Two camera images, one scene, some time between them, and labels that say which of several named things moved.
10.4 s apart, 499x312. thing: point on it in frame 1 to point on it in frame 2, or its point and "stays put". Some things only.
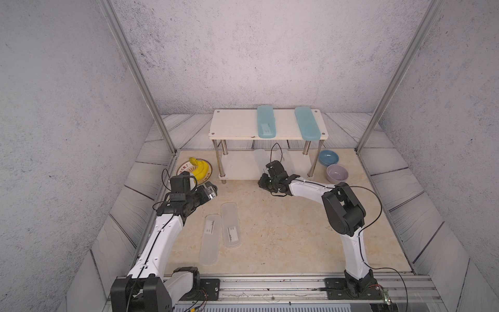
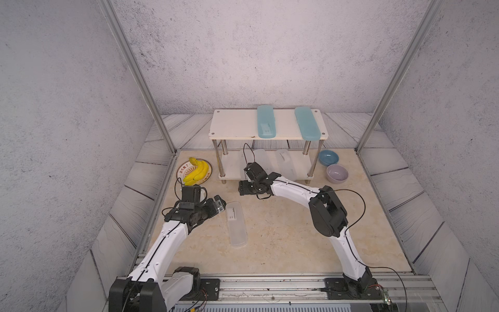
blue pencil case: x=307 y=123 stays put
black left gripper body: x=196 y=197 to x=204 y=210
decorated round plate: x=188 y=166 stays put
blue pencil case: x=266 y=121 stays put
